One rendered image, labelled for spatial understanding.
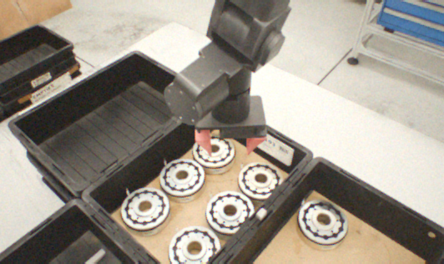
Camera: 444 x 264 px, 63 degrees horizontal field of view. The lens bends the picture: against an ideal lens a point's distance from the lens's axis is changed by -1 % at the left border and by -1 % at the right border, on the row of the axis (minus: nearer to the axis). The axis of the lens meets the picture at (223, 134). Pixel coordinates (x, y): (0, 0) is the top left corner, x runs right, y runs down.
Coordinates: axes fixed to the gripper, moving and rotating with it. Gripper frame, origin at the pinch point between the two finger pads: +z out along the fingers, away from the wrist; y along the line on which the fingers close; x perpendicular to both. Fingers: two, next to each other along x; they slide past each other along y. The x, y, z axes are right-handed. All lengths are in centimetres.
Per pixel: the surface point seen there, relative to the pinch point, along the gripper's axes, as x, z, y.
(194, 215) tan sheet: 1.4, 23.4, -7.4
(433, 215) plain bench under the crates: 5, 36, 54
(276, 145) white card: 14.4, 16.3, 12.0
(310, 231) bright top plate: -5.4, 20.4, 16.4
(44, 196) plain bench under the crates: 17, 36, -49
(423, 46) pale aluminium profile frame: 139, 77, 126
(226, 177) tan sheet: 11.3, 23.4, 0.4
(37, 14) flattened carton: 234, 101, -137
